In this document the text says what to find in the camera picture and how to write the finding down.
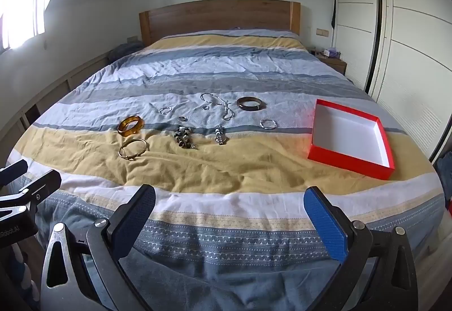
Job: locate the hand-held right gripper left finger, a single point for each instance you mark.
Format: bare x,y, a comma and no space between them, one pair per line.
136,215

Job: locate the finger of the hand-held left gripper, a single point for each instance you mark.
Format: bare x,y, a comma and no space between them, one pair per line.
42,185
14,171

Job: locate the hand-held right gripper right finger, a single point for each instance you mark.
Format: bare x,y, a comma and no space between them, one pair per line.
325,222

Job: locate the thin gold bangle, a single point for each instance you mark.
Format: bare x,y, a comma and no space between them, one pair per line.
121,152

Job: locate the amber bangle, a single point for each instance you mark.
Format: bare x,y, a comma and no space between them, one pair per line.
122,128

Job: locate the red shallow box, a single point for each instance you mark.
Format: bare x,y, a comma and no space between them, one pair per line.
349,136

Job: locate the silver link watch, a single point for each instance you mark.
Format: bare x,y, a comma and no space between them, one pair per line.
220,137

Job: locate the blue white cloth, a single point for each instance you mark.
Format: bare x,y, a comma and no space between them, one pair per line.
16,279

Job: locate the low white shelf unit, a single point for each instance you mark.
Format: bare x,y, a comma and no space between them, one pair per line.
53,92

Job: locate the silver hoop bangles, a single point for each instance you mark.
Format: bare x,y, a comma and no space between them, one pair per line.
263,124

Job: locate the pile of clothes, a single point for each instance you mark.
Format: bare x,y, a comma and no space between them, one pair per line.
445,176

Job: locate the dark brown bangle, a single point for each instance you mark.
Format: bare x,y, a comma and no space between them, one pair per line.
243,106

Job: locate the blue grey cloth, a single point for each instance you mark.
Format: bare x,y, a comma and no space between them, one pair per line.
123,51

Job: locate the wooden nightstand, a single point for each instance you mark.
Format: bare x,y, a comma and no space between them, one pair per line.
335,65

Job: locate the window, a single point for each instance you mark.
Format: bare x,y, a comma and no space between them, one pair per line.
21,7

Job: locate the purple tissue box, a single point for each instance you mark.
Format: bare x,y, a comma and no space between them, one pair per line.
331,53

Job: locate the white sliding wardrobe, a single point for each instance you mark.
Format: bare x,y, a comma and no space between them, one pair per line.
409,31

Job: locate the wooden headboard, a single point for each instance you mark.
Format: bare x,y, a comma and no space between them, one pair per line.
219,16

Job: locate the wall socket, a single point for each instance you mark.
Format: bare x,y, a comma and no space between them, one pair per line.
132,39

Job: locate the wall switch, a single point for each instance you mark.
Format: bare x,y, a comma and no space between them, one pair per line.
322,32

